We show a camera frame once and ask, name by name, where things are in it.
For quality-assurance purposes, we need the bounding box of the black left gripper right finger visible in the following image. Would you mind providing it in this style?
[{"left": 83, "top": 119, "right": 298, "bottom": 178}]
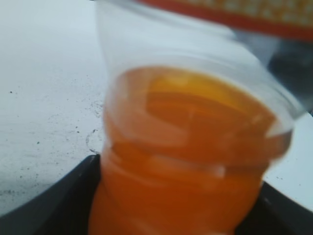
[{"left": 235, "top": 183, "right": 313, "bottom": 235}]

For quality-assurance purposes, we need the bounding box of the orange soda plastic bottle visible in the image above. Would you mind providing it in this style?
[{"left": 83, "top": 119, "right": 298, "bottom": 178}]
[{"left": 88, "top": 0, "right": 313, "bottom": 235}]

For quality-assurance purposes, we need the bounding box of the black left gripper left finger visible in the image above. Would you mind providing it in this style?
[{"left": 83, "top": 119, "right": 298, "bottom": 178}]
[{"left": 0, "top": 155, "right": 100, "bottom": 235}]

